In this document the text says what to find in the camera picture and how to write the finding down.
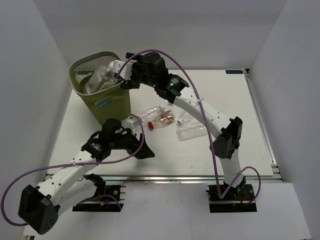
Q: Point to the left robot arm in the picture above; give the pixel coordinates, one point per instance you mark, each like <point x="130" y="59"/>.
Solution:
<point x="40" y="206"/>

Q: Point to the blue label sticker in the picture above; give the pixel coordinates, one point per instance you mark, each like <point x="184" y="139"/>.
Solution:
<point x="234" y="72"/>

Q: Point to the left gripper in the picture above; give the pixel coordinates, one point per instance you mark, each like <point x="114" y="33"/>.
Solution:
<point x="145" y="151"/>

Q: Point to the aluminium front rail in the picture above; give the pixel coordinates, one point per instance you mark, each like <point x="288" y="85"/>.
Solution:
<point x="160" y="179"/>

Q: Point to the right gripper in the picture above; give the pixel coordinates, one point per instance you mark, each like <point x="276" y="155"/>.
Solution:
<point x="128" y="84"/>

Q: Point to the clear bottle blue cap middle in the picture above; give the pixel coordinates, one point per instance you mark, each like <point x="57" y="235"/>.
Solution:
<point x="184" y="118"/>

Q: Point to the crushed clear bottle white cap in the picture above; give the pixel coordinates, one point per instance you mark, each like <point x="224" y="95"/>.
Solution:
<point x="151" y="113"/>

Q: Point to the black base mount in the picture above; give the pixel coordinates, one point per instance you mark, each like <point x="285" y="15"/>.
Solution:
<point x="231" y="203"/>
<point x="107" y="198"/>

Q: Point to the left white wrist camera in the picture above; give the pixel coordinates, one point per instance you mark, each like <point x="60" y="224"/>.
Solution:
<point x="133" y="124"/>

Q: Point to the large clear labelled bottle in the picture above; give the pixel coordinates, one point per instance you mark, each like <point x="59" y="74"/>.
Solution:
<point x="102" y="78"/>

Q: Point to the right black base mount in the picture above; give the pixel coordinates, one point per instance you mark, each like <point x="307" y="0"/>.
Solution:
<point x="231" y="203"/>

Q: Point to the red cap clear bottle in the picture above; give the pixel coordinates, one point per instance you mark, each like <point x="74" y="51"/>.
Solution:
<point x="162" y="120"/>

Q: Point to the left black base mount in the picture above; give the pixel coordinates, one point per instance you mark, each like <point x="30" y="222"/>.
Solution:
<point x="107" y="198"/>

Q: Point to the olive green mesh bin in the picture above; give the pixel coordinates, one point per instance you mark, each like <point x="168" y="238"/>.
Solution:
<point x="113" y="102"/>

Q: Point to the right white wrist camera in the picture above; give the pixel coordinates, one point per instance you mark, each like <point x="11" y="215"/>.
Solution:
<point x="123" y="70"/>

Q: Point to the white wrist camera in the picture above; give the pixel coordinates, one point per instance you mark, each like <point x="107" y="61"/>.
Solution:
<point x="133" y="124"/>
<point x="123" y="70"/>

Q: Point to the clear crushed bottle front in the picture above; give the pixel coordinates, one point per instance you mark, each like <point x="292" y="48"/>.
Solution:
<point x="191" y="131"/>

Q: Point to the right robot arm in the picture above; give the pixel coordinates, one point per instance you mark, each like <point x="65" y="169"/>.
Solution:
<point x="224" y="133"/>

